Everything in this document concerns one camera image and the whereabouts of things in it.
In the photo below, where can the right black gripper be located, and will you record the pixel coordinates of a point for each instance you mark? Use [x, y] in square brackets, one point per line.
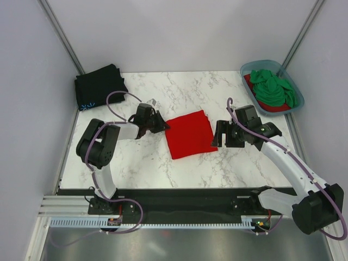
[222, 126]

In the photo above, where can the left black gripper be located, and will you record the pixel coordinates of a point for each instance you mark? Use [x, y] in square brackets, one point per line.
[161, 125]

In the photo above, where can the red t shirt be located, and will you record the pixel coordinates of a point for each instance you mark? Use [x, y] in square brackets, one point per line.
[189, 135]
[264, 106]

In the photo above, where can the blue plastic basin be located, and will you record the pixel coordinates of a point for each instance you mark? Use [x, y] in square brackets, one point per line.
[276, 68]

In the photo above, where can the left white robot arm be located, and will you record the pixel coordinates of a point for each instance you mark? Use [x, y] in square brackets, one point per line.
[98, 143]

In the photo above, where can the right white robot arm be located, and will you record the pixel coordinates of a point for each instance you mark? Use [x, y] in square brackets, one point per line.
[315, 204]

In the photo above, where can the red t shirt in basin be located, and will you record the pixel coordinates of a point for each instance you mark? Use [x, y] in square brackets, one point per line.
[264, 106]

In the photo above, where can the green t shirt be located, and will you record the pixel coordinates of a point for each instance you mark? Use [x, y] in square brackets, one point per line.
[272, 90]

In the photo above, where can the folded black t shirt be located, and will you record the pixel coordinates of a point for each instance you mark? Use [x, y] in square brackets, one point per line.
[93, 88]

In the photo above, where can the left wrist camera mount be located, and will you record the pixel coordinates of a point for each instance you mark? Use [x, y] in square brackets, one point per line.
[152, 102]

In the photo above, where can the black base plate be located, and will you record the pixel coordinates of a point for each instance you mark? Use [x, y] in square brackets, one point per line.
[208, 205]

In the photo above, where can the white slotted cable duct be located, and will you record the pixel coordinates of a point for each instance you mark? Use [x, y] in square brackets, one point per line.
[109, 223]

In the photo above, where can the aluminium rail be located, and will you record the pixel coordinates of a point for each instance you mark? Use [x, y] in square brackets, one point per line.
[63, 206]

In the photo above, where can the left aluminium frame post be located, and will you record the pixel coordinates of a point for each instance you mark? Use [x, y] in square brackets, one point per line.
[61, 34]

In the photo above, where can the aluminium frame post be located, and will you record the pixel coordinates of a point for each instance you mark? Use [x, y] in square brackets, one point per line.
[61, 34]
[314, 12]

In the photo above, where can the right aluminium frame post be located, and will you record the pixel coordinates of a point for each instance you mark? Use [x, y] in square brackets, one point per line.
[314, 12]

